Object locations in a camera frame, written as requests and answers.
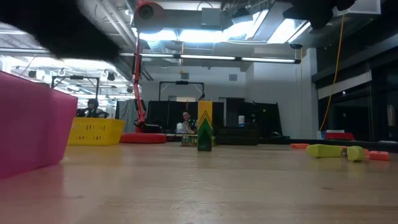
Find tall yellow green crayon box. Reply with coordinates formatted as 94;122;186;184
197;100;214;152

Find small green crayon box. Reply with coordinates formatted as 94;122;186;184
180;134;217;147

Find yellow-green handled pliers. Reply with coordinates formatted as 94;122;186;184
305;143;366;162

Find person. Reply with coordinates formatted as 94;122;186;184
175;110;198;136
76;98;111;119

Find black plastic basket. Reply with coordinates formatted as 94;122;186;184
215;124;261;146

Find long ceiling light bar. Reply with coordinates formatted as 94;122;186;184
119;52;302;65

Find red desk lamp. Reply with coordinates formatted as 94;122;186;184
119;0;168;144

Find black curtain partition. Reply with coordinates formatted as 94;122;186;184
146;100;283;138

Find yellow plastic basket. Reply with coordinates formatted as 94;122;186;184
67;117;126;147

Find red box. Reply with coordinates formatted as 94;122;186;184
325;131;356;141

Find red flat mat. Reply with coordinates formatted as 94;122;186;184
0;70;79;180

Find black overhead camera frame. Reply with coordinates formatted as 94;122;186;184
159;80;206;102
50;75;101;101

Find yellow hanging cable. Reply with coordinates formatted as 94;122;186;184
319;13;346;132

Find black metal table frame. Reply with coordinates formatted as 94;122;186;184
258;138;398;154

